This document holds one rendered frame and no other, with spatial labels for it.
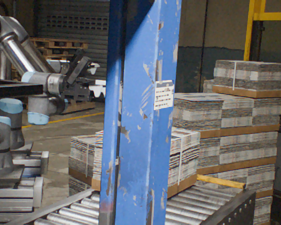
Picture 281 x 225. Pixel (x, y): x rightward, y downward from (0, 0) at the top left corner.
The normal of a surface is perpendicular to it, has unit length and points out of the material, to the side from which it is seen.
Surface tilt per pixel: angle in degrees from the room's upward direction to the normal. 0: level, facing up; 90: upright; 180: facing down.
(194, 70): 90
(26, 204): 90
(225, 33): 90
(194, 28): 90
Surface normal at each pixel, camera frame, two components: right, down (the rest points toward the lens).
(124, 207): -0.48, 0.10
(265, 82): 0.63, 0.15
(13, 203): 0.13, 0.15
